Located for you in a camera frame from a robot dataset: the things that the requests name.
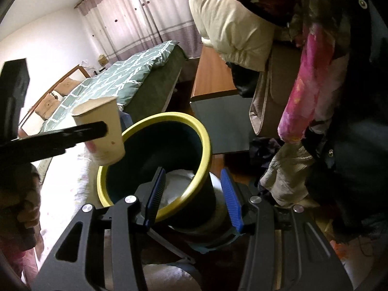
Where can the green patterned quilt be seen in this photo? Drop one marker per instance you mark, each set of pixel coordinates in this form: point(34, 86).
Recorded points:
point(122, 80)

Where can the yellow rimmed dark trash bin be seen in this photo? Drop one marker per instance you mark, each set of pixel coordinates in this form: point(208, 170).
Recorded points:
point(167, 159)

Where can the cream knitted garment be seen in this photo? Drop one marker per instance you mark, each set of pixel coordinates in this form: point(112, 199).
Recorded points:
point(286, 175)

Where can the white foam fruit net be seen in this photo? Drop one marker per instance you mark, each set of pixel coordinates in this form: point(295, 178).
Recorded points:
point(175, 185)

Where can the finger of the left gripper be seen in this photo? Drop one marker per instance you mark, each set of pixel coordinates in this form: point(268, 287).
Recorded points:
point(54, 143)

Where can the pink floral garment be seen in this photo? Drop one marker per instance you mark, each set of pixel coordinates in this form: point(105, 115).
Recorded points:
point(315, 60)

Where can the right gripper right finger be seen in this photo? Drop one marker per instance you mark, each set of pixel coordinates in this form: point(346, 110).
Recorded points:
point(233, 199)

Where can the white paper cup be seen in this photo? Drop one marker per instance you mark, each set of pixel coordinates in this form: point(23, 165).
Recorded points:
point(100, 119)

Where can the brown pillow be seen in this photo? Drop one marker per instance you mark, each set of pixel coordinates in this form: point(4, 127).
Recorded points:
point(50, 104)

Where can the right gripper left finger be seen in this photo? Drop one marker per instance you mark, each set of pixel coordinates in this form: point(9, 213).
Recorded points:
point(153, 197)

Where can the person left hand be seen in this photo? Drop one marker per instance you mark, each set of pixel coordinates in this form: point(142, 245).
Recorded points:
point(20, 201)

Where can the beige hanging bag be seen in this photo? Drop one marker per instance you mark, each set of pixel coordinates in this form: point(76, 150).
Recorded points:
point(273, 89)

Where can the pink striped curtain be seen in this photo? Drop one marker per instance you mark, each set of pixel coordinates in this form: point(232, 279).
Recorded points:
point(122, 28)

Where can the cream puffer jacket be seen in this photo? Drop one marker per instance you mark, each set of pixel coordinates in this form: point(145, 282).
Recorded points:
point(236, 34)

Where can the wooden desk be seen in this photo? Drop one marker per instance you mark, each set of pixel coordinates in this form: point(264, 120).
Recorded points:
point(213, 77)

